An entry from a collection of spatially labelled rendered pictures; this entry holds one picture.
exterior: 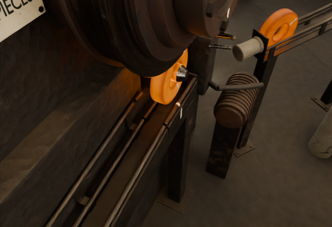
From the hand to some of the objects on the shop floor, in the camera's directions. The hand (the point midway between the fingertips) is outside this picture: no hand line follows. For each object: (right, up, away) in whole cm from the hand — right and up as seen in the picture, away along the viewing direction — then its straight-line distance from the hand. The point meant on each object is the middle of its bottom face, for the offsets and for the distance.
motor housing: (-68, -42, +51) cm, 95 cm away
